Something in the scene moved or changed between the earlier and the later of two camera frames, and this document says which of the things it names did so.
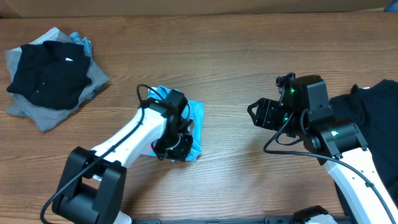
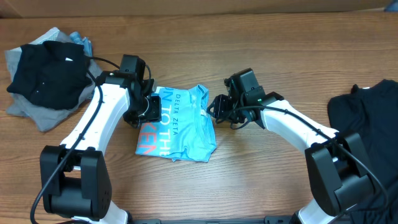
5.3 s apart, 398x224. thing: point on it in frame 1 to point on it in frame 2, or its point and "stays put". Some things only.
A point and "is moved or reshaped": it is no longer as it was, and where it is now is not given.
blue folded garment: (75, 37) stays put
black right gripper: (268, 109) to (219, 112)
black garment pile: (374, 110) stays put
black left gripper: (181, 153) to (155, 114)
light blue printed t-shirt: (194, 111) is moved or reshaped
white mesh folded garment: (51, 35) stays put
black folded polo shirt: (53, 74) stays put
